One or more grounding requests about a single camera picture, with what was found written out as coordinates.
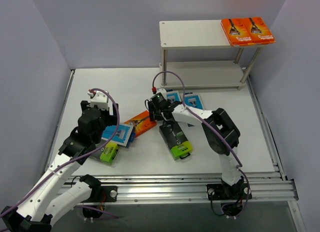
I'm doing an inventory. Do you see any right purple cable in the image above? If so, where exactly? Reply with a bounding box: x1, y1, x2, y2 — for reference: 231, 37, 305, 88
152, 71, 251, 217

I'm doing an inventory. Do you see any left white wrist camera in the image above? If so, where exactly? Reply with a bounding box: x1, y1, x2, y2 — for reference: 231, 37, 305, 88
87, 90, 109, 111

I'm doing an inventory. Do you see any blue razor box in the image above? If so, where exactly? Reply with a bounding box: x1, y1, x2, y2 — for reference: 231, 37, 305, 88
101, 123, 136, 148
165, 89, 182, 104
183, 92, 205, 110

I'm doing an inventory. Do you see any blue razor box right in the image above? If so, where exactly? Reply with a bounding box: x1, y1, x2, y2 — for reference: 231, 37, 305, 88
183, 92, 205, 110

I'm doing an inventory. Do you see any black green razor box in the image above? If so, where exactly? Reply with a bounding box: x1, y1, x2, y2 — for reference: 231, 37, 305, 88
159, 121, 193, 160
89, 141, 119, 166

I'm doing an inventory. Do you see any purple cable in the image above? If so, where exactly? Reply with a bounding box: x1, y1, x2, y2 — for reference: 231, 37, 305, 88
0, 88, 120, 218
152, 71, 251, 217

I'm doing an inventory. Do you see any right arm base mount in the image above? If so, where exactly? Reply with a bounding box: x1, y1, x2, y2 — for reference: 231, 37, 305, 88
206, 182, 253, 219

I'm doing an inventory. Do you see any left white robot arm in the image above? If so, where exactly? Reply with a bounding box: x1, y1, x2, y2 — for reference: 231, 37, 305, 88
0, 100, 120, 232

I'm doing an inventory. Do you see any white two-tier shelf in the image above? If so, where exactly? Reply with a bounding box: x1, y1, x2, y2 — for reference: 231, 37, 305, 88
159, 20, 264, 90

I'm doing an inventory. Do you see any orange razor box front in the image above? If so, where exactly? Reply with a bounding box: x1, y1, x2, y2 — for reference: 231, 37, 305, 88
220, 18, 254, 47

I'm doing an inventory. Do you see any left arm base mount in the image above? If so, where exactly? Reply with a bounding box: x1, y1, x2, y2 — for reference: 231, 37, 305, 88
81, 185, 118, 219

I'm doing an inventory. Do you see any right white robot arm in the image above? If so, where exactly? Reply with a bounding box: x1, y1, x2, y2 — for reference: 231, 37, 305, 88
147, 92, 250, 200

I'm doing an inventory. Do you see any orange razor box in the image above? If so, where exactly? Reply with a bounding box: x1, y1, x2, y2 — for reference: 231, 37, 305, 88
124, 110, 157, 137
220, 18, 254, 47
242, 17, 276, 45

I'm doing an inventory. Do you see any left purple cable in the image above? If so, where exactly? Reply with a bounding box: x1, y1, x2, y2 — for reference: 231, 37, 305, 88
0, 88, 120, 218

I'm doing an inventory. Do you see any black green razor box left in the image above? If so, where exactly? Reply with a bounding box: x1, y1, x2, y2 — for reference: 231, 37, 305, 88
89, 141, 119, 166

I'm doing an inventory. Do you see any aluminium rail frame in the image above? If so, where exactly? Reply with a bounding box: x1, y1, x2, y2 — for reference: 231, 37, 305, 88
96, 171, 299, 205

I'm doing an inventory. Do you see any blue razor box middle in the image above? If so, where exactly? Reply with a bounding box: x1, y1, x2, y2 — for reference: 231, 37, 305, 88
165, 89, 182, 104

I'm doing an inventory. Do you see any blue razor box left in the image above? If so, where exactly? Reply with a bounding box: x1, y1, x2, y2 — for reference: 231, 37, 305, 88
101, 123, 136, 148

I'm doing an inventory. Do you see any black green razor box centre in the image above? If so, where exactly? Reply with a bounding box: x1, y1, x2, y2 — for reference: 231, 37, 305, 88
159, 121, 193, 160

